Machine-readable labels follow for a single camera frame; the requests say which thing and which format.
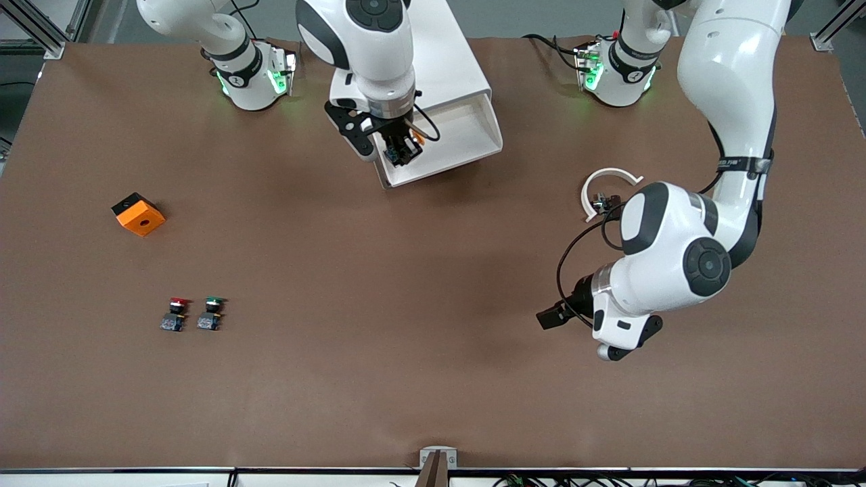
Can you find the green push button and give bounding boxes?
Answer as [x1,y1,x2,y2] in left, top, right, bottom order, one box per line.
[196,296,228,332]

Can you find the red push button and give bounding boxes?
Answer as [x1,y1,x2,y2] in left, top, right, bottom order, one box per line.
[160,297,191,333]

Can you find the brown table cover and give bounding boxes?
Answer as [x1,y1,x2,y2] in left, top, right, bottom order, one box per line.
[0,35,866,471]

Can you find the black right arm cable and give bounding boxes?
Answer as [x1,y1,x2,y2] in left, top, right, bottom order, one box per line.
[410,101,442,143]

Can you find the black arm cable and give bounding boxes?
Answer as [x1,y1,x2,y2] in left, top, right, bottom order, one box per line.
[410,101,442,143]
[555,202,633,329]

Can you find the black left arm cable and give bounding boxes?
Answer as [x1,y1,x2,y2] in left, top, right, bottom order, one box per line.
[555,202,633,329]

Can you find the base connector bracket green light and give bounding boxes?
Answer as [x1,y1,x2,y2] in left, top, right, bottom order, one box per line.
[574,41,604,93]
[267,42,298,97]

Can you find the white curved plastic ring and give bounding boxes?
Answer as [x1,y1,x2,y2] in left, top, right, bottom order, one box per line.
[580,167,645,224]

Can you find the black base cable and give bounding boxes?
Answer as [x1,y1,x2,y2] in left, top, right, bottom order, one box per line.
[522,32,583,70]

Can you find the grey camera post bracket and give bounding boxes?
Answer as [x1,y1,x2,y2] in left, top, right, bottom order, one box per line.
[419,446,458,487]

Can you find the orange button enclosure box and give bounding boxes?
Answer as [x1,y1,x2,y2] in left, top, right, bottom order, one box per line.
[112,192,166,237]

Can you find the aluminium frame profile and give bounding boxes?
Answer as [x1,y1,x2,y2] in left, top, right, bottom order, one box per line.
[0,0,92,62]
[811,0,866,52]

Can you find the white table edge rail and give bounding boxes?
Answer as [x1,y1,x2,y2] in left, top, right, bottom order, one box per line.
[0,467,866,487]

